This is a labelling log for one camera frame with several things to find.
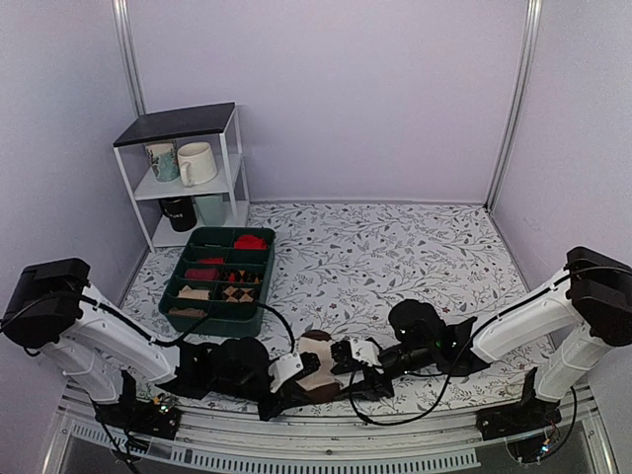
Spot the cream and brown sock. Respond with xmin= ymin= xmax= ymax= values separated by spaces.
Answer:
xmin=297 ymin=330 xmax=342 ymax=404

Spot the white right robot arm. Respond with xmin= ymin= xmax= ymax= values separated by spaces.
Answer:
xmin=331 ymin=247 xmax=631 ymax=431

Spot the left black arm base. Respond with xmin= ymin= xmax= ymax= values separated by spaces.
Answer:
xmin=95 ymin=370 xmax=182 ymax=440

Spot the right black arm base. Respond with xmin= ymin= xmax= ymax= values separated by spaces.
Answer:
xmin=476 ymin=368 xmax=562 ymax=440

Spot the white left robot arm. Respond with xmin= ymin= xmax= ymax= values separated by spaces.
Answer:
xmin=1 ymin=258 xmax=321 ymax=429

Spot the argyle rolled sock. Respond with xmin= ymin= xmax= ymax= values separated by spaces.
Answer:
xmin=218 ymin=268 xmax=264 ymax=284
xmin=220 ymin=285 xmax=258 ymax=304

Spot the tan rolled sock front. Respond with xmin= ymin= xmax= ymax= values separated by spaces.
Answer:
xmin=168 ymin=307 xmax=207 ymax=319

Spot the floral table mat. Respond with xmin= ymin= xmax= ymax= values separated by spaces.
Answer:
xmin=119 ymin=203 xmax=553 ymax=420

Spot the beige rolled sock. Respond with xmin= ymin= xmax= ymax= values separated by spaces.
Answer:
xmin=178 ymin=285 xmax=212 ymax=301

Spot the green divided organizer tray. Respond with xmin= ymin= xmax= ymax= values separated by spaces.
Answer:
xmin=158 ymin=227 xmax=276 ymax=338

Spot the dark red rolled sock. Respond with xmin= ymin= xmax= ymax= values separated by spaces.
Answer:
xmin=184 ymin=268 xmax=220 ymax=281

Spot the red rolled sock middle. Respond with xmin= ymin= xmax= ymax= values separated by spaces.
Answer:
xmin=196 ymin=257 xmax=225 ymax=266

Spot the red rolled sock back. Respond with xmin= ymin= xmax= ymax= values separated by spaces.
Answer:
xmin=233 ymin=234 xmax=269 ymax=251

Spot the pale green mug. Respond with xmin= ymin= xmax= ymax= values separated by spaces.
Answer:
xmin=195 ymin=195 xmax=226 ymax=227

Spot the black mug with lettering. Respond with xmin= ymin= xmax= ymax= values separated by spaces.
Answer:
xmin=159 ymin=197 xmax=198 ymax=232

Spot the white shelf with black top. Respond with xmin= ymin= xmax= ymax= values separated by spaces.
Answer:
xmin=113 ymin=102 xmax=250 ymax=251

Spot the cream ceramic mug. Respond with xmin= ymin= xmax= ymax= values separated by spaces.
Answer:
xmin=177 ymin=142 xmax=218 ymax=188

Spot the teal patterned mug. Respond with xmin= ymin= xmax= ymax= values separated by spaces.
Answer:
xmin=144 ymin=140 xmax=180 ymax=183

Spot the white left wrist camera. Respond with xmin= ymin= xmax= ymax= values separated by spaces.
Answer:
xmin=268 ymin=353 xmax=303 ymax=393

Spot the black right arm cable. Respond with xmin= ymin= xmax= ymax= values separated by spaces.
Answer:
xmin=348 ymin=364 xmax=455 ymax=427

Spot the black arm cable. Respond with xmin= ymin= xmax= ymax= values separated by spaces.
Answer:
xmin=0 ymin=290 xmax=298 ymax=359
xmin=348 ymin=364 xmax=455 ymax=427

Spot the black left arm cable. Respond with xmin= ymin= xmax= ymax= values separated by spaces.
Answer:
xmin=0 ymin=290 xmax=298 ymax=359

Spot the aluminium front rail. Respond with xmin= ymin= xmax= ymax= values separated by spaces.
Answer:
xmin=41 ymin=384 xmax=621 ymax=474

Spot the right aluminium corner post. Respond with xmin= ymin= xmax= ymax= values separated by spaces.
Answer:
xmin=485 ymin=0 xmax=543 ymax=214

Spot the aluminium corner post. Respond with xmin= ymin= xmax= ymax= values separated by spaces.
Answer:
xmin=112 ymin=0 xmax=146 ymax=117
xmin=485 ymin=0 xmax=543 ymax=214

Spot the left aluminium corner post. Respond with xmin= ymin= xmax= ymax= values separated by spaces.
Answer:
xmin=112 ymin=0 xmax=146 ymax=117

